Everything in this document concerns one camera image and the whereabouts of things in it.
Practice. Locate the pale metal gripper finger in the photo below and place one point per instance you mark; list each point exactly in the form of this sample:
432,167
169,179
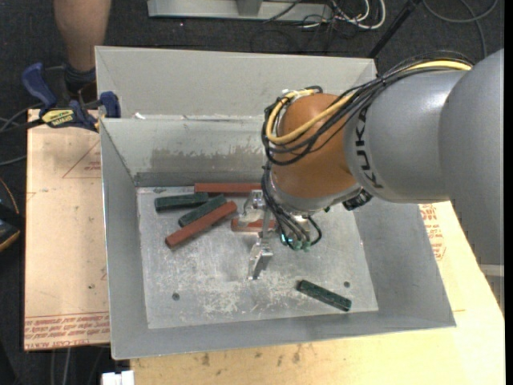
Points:
256,201
260,260

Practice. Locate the red-brown flat block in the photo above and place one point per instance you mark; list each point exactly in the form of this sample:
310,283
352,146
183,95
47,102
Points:
200,225
224,188
250,225

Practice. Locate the grey metal bin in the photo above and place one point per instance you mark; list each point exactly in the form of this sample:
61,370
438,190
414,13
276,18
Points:
240,295

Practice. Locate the dark green flat block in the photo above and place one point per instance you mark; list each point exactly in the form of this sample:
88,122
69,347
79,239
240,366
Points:
324,295
180,201
202,211

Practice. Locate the brown cardboard board red print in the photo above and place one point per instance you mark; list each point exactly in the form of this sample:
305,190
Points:
64,235

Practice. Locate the person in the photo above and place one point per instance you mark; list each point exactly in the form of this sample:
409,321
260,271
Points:
82,18

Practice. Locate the black cylinder on white bracket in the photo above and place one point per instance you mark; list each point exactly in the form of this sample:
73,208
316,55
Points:
356,201

